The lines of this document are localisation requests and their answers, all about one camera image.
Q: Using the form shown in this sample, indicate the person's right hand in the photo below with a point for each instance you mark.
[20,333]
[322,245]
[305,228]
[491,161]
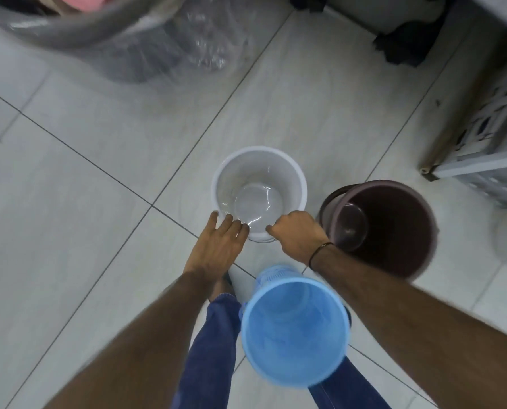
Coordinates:
[298,236]

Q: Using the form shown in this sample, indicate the person's left hand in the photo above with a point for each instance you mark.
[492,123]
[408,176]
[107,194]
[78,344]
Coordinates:
[213,251]

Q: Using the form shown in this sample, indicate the person's right fingers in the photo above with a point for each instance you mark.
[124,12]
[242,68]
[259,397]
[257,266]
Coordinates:
[279,227]

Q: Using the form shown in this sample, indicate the person's left middle finger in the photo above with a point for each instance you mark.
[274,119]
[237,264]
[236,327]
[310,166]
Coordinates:
[236,229]

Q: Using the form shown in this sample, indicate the person's left little finger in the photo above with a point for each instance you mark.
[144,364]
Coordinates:
[213,220]

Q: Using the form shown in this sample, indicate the white plastic bucket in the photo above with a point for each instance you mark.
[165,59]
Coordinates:
[257,178]

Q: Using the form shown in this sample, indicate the person's left forearm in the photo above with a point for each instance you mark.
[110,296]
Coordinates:
[151,345]

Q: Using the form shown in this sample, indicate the person's right forearm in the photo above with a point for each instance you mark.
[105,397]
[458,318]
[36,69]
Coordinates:
[411,327]

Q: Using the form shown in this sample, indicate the black wristband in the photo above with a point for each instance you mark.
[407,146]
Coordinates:
[318,251]

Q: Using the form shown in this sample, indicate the person's left foot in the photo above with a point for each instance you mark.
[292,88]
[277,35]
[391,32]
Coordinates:
[223,287]

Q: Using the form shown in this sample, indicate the blue plastic bucket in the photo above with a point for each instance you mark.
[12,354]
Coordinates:
[296,332]

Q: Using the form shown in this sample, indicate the brown plastic bucket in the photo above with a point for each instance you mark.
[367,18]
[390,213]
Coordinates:
[394,225]

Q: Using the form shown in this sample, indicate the blue jeans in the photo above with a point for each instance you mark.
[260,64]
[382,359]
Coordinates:
[211,357]

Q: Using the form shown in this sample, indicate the clear plastic bag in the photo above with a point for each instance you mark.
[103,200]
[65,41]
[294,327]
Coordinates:
[185,42]

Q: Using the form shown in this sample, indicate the black appliance foot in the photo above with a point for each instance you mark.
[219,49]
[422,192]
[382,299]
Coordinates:
[407,42]
[307,2]

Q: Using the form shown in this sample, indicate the grey perforated plastic crate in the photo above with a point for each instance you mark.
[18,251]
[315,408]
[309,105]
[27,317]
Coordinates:
[492,136]

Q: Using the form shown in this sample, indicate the large grey tub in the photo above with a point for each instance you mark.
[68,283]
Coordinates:
[87,25]

